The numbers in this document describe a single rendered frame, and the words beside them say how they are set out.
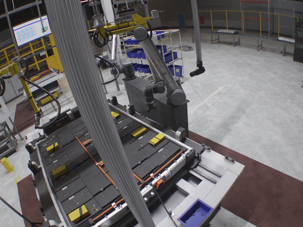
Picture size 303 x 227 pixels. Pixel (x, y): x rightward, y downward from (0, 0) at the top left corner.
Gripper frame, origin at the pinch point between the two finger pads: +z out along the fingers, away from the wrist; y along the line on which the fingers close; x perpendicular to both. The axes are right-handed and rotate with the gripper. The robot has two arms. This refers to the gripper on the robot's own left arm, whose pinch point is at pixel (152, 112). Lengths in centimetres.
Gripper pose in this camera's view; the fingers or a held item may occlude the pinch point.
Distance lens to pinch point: 229.1
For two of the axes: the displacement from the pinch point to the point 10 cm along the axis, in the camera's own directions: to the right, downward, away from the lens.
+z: 1.6, 8.3, 5.3
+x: -5.3, -3.8, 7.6
